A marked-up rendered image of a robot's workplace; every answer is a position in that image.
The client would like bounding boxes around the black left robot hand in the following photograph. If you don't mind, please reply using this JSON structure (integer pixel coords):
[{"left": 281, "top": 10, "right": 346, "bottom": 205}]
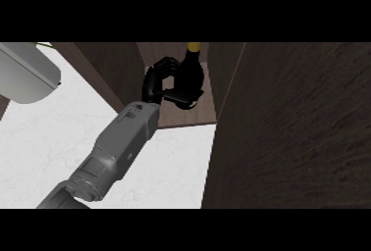
[{"left": 141, "top": 56, "right": 206, "bottom": 111}]

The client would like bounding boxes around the black wine bottle yellow cap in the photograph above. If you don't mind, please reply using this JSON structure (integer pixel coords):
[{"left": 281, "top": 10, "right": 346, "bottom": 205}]
[{"left": 170, "top": 42, "right": 206, "bottom": 110}]

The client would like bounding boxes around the brown wooden cabinet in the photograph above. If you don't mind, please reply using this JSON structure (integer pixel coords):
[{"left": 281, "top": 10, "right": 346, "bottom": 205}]
[{"left": 49, "top": 42, "right": 247, "bottom": 130}]

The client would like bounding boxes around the dark brown cabinet door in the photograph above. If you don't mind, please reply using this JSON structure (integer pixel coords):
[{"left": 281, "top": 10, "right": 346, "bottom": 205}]
[{"left": 200, "top": 42, "right": 371, "bottom": 210}]

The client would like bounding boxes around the pale grey appliance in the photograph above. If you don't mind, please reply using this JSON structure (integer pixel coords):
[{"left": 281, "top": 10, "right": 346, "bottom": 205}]
[{"left": 0, "top": 42, "right": 64, "bottom": 105}]

